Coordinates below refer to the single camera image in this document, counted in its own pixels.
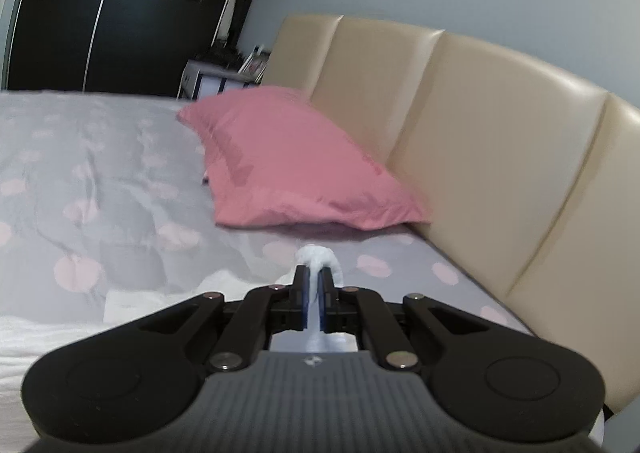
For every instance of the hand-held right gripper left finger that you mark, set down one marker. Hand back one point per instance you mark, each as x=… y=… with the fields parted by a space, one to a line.
x=301 y=300

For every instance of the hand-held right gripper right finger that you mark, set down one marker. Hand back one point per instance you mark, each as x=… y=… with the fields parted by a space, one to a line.
x=325 y=300

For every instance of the white garment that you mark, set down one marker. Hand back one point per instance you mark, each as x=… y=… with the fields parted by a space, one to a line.
x=320 y=255

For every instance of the pink pillow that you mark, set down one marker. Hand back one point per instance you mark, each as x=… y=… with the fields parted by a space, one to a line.
x=295 y=158

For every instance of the white bedside cabinet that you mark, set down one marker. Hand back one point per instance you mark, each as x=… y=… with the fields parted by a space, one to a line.
x=215 y=80

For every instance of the beige padded headboard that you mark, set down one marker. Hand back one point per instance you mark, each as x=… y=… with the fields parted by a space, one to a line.
x=500 y=133

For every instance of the grey pink-dotted bedsheet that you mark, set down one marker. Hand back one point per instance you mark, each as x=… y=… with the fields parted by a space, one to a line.
x=100 y=158

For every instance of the black sliding-door wardrobe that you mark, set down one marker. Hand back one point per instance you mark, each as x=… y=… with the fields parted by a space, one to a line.
x=60 y=33

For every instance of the small photo frame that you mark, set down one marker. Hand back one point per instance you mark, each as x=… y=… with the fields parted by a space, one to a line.
x=255 y=62

